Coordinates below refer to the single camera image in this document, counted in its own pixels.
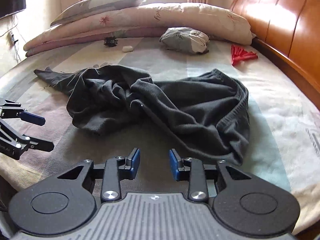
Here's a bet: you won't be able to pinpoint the grey floral pillow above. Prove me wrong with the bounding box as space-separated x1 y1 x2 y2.
50 0 145 27

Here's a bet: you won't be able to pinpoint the wall mounted black television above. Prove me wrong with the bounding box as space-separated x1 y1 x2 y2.
0 0 26 18

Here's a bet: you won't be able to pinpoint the wooden orange headboard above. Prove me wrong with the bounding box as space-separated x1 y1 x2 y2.
231 0 319 107

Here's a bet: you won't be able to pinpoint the dark grey trousers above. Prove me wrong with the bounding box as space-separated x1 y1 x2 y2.
34 64 250 165

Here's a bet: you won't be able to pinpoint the white wall power strip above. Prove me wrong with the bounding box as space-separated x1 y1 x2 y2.
8 31 18 46

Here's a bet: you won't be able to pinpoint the black hair claw clip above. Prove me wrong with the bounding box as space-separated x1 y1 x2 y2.
104 36 118 48

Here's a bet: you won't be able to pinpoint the folded floral pink quilt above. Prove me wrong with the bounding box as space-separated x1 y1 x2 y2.
23 3 253 52

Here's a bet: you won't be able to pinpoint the red folding fan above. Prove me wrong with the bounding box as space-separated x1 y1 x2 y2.
231 44 258 67

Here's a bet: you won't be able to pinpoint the white earbuds case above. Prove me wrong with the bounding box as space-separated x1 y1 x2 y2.
122 46 134 53

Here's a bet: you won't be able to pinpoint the bundled grey white cloth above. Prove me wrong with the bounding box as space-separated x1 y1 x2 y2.
159 27 209 55

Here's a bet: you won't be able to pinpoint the striped pastel bed sheet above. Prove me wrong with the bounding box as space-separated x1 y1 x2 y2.
1 38 319 234

